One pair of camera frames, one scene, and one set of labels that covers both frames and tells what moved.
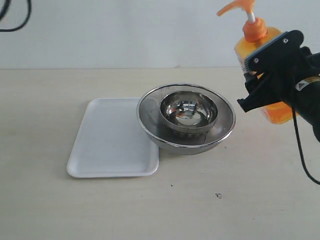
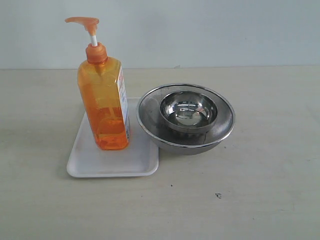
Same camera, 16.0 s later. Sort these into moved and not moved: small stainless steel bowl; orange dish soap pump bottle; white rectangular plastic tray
Moved: orange dish soap pump bottle
Not moved: small stainless steel bowl; white rectangular plastic tray
